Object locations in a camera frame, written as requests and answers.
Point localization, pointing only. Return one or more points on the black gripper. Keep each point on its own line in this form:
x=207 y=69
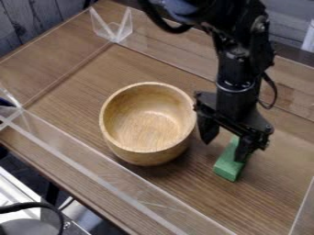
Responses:
x=231 y=109

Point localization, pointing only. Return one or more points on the green rectangular block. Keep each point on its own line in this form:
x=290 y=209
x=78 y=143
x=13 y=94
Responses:
x=228 y=167

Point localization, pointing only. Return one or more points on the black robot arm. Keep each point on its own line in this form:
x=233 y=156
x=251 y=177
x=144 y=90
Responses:
x=237 y=24

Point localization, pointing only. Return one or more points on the brown wooden bowl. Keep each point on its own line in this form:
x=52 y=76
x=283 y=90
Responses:
x=145 y=122

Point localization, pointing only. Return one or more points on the clear acrylic corner bracket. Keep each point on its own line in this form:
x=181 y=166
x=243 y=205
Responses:
x=113 y=32

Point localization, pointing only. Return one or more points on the clear acrylic front wall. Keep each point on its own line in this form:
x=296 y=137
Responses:
x=152 y=200

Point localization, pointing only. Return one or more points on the grey metal base plate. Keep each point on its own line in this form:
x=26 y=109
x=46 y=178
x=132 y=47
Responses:
x=28 y=216

